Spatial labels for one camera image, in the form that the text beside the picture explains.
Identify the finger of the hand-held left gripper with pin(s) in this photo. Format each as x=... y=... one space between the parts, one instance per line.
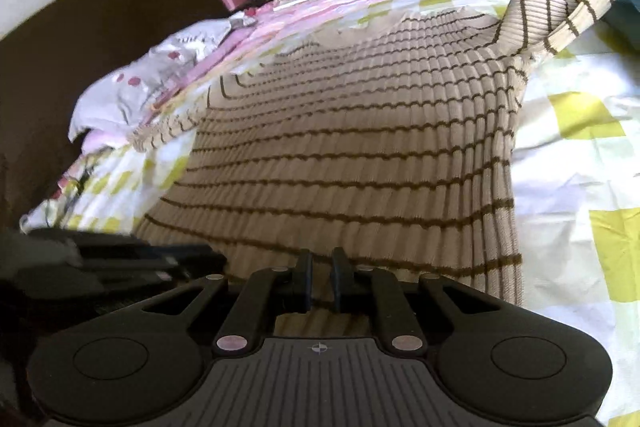
x=165 y=259

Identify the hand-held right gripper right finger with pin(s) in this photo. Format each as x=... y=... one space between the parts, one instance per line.
x=339 y=279

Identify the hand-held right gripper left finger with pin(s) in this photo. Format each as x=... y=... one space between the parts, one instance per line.
x=303 y=279

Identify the beige brown-striped knit sweater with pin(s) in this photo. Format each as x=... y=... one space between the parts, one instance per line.
x=350 y=147

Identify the blue knit sweater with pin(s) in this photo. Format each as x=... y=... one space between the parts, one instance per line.
x=622 y=2

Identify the white pink-printed pillow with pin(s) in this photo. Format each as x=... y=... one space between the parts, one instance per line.
x=130 y=89

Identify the dark brown headboard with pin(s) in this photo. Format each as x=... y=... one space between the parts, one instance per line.
x=75 y=37

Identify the yellow white checkered bed sheet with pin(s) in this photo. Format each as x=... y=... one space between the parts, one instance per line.
x=575 y=187

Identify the white stick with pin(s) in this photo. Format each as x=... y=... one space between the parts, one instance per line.
x=296 y=2

